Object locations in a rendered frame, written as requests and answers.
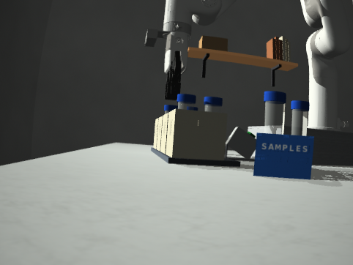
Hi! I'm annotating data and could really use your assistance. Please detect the blue tube rack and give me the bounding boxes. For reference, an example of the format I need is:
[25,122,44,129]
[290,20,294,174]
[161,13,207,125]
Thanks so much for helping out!
[253,132,314,179]

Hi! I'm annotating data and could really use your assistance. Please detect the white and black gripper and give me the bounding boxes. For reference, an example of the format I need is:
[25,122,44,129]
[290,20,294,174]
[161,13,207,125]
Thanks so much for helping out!
[163,31,191,100]

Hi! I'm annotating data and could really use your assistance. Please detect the beige bucket adapter with holes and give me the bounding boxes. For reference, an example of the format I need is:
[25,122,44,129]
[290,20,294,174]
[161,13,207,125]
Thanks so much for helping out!
[166,109,227,160]

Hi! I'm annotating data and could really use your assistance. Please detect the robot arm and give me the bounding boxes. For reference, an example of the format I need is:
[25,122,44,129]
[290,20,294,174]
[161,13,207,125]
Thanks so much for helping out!
[145,0,351,131]

